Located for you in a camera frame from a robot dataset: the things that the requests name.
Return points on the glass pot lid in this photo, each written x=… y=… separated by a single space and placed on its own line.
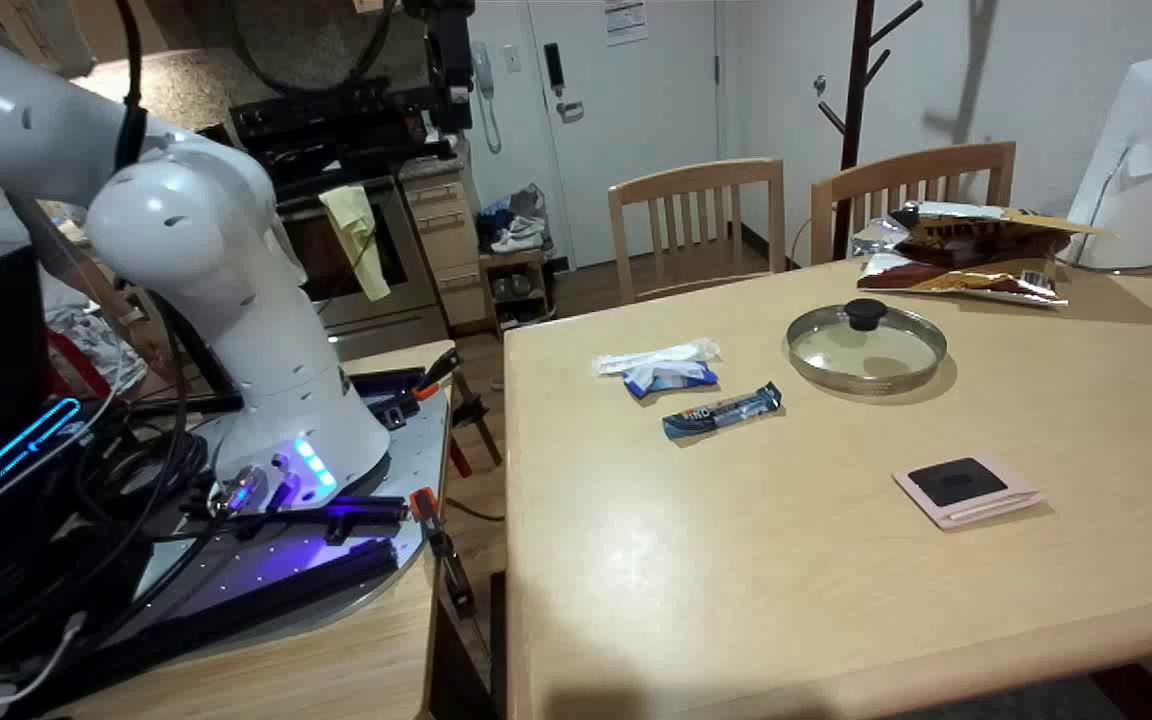
x=867 y=345

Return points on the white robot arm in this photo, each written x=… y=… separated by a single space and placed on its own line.
x=198 y=224

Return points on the white plastic-wrapped object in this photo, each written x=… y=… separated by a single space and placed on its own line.
x=672 y=352

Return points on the blue sachet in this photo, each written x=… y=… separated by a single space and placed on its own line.
x=665 y=379

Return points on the dark blue snack bar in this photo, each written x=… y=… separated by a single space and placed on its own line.
x=721 y=414

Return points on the left wooden chair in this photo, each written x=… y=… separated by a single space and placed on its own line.
x=685 y=224

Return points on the wooden chair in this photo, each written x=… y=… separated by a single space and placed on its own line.
x=685 y=224
x=972 y=175

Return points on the yellow cloth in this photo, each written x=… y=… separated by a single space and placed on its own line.
x=355 y=224

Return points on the dark wooden coat rack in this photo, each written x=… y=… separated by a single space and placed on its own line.
x=867 y=57

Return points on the brown snack bag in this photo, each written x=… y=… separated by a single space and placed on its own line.
x=979 y=233

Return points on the pink square device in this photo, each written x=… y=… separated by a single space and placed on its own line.
x=965 y=491

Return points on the right wooden chair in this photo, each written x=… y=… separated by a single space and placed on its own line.
x=972 y=175

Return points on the white electric water boiler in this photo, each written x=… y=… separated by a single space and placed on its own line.
x=1115 y=200

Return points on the robot mounting base plate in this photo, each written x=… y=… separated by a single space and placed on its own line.
x=261 y=577

